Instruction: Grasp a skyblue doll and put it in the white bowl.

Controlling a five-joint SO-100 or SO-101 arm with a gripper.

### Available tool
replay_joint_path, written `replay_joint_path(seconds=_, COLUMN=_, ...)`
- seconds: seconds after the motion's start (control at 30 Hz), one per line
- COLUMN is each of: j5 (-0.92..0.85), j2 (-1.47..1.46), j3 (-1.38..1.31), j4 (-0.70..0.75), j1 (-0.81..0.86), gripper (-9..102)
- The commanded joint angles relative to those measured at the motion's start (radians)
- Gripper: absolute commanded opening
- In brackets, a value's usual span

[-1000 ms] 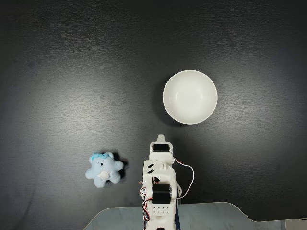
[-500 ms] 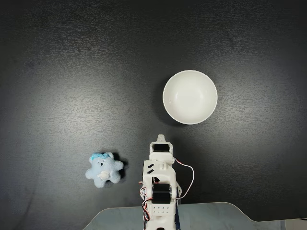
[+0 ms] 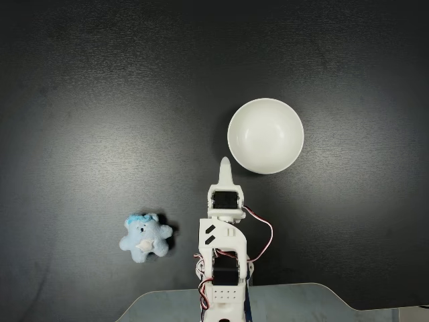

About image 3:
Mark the skyblue plush bear doll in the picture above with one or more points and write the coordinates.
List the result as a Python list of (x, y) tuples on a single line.
[(147, 234)]

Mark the white bowl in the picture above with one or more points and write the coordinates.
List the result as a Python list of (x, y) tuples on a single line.
[(265, 135)]

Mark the blue clamp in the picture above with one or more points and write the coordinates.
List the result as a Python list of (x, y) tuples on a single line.
[(248, 302)]

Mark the grey cloth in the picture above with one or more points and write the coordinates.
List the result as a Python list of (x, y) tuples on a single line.
[(301, 302)]

